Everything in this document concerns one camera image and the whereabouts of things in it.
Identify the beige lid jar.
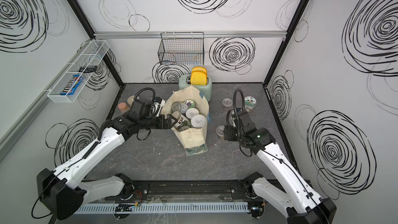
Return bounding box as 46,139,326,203
127,95,135,107

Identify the white lid dark jar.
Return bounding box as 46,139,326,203
172,112,191,129

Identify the clear lid seed jar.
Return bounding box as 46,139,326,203
216,125,225,140

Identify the white wire shelf basket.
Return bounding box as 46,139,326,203
47,40,109,103

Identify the black wire basket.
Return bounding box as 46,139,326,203
158,32,205,65

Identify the silver top can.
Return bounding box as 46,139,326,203
171,102,189,114

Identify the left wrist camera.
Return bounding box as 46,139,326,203
153,96,165,117

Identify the beige canvas tote bag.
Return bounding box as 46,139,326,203
161,86,209,156

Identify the blue candy packet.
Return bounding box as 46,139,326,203
60,75,84,96

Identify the pink lid jar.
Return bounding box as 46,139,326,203
118,102,130,114

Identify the small clear lid jar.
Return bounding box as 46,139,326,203
185,108,200,119

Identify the yellow bread slice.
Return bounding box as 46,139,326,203
190,71,208,86
192,66,207,73

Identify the small white lid jar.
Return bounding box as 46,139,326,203
183,99,195,108

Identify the purple label clear jar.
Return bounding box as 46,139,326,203
222,98,233,111

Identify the front yellow bread slice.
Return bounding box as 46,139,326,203
190,71,208,86

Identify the rear yellow bread slice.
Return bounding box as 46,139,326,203
192,66,207,73

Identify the green label lid jar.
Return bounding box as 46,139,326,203
245,96,257,112

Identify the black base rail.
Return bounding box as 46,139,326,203
83,178,315,201

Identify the white lid glass jar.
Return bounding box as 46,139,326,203
191,114,207,129

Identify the black small box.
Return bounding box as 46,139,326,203
79,65,97,73

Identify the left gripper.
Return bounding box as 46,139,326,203
140,113,178,131

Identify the mint green toaster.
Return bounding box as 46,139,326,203
178,74,212,102

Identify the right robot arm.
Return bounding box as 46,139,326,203
223,109,337,224

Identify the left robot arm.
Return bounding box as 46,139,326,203
37,113,177,220

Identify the white slotted cable duct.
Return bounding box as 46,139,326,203
75,202,250,214

